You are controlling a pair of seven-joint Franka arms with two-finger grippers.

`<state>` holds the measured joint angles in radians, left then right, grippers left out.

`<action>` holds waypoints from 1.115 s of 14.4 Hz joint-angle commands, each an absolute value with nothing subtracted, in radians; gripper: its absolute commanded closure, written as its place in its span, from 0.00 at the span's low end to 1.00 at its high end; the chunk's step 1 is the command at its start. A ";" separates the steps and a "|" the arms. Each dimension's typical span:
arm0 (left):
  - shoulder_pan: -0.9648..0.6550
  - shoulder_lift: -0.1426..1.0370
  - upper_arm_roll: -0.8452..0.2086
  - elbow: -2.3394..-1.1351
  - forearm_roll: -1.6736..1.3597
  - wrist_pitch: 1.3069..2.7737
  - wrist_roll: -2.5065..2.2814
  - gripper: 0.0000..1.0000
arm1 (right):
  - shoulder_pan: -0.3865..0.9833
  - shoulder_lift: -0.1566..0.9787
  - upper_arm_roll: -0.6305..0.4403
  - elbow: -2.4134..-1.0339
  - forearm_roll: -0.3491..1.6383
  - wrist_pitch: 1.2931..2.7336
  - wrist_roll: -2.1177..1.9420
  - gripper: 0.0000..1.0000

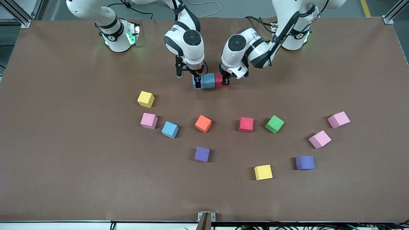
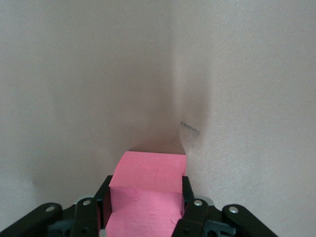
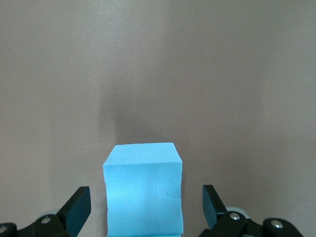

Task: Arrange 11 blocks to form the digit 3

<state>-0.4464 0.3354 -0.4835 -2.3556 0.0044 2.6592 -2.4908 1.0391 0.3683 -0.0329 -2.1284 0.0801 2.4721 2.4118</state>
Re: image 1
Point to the blue foam cube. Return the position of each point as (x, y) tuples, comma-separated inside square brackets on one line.
[(209, 81), (193, 83), (169, 129)]

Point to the red foam cube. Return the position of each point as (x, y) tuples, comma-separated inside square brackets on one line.
[(246, 125), (219, 80)]

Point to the pink foam cube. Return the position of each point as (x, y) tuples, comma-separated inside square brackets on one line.
[(319, 139), (149, 121), (338, 120)]

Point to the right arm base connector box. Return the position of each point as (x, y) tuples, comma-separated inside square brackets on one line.
[(134, 32)]

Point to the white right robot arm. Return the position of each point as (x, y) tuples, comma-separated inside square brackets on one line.
[(188, 48)]

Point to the orange foam cube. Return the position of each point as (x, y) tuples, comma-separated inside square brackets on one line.
[(203, 124)]

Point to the yellow foam cube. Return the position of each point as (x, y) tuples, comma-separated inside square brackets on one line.
[(263, 172), (146, 99)]

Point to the green foam cube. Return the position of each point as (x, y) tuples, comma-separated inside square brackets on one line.
[(274, 124)]

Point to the purple foam cube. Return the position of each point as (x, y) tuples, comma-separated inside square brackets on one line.
[(305, 163), (202, 154)]

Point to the yellow floor tape strip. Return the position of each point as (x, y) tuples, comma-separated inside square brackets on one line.
[(366, 9)]

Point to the grey metal bracket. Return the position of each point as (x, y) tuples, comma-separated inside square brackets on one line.
[(200, 216)]

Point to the aluminium frame profile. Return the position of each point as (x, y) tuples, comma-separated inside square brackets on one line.
[(391, 16), (19, 19), (37, 8)]

